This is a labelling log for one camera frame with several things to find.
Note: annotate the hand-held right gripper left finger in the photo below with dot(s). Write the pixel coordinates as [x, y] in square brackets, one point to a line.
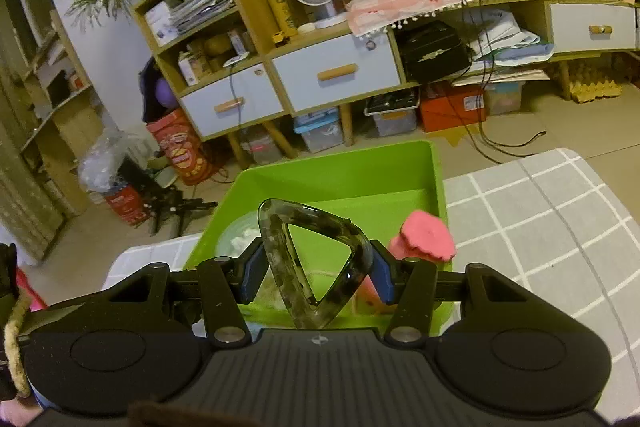
[252, 274]

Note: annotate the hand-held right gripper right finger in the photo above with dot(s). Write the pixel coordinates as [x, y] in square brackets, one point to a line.
[382, 277]

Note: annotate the clear grey triangular clip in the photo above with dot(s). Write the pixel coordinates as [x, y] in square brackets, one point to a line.
[272, 247]

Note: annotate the green plastic bin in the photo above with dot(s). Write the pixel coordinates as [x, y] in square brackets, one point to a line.
[350, 172]

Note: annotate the clear cotton swab container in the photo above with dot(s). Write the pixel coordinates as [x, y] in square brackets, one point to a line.
[235, 237]

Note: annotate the beige curtain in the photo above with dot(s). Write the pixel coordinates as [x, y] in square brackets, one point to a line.
[20, 187]

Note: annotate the black tripod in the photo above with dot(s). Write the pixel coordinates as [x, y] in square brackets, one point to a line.
[165, 202]

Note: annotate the red package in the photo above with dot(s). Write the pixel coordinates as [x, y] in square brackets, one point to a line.
[125, 204]

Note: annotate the red snack bag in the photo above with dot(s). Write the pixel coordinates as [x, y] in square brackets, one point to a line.
[182, 147]

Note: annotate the grey checked mat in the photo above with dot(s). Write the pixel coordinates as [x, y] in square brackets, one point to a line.
[525, 232]

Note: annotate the clear plastic bag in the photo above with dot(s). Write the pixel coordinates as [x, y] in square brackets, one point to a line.
[107, 157]

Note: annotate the clear storage box blue lid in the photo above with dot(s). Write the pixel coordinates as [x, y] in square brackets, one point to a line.
[320, 132]

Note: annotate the clear storage box dark contents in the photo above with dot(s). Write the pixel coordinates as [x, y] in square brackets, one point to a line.
[392, 117]

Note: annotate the wooden bookshelf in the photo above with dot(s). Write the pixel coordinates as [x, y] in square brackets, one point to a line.
[65, 107]

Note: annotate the orange box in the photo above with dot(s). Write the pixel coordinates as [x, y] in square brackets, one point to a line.
[447, 112]

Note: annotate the purple ball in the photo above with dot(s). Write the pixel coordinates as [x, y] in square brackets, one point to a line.
[166, 93]

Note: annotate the small pale storage box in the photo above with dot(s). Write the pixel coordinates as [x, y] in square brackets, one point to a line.
[505, 99]

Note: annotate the black bag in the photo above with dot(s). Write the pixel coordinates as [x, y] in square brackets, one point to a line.
[435, 52]

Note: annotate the tall yellow box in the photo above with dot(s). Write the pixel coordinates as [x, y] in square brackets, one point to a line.
[283, 19]

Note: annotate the pile of folded cloth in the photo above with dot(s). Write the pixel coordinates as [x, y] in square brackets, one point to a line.
[505, 42]

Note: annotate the white carton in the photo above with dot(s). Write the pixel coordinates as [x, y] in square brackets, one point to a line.
[160, 24]

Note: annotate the stack of papers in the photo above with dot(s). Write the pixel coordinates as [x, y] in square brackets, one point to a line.
[200, 9]

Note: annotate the pink fringed cloth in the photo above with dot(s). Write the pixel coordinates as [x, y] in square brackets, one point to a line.
[400, 7]

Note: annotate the yellow egg tray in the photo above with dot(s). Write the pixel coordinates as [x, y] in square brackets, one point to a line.
[595, 89]

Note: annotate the low wooden cabinet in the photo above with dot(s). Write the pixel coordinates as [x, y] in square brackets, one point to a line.
[530, 12]

